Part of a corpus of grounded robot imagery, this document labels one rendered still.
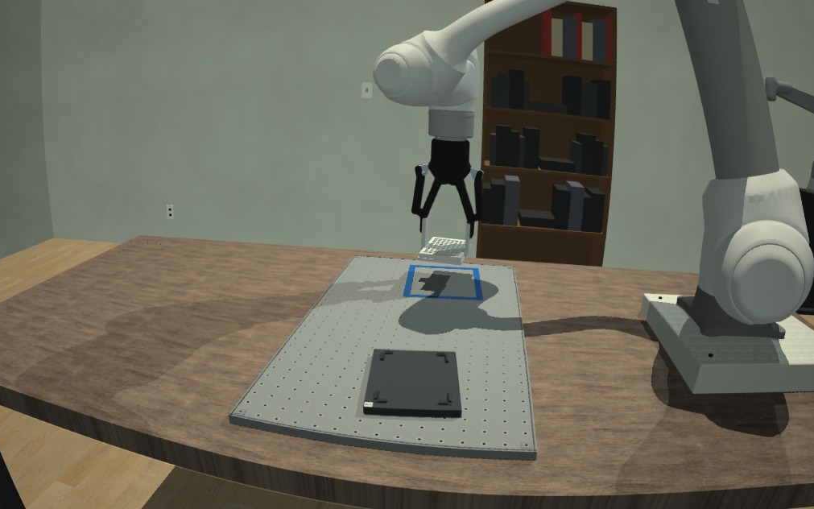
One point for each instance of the blue tape outline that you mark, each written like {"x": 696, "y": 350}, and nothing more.
{"x": 477, "y": 282}

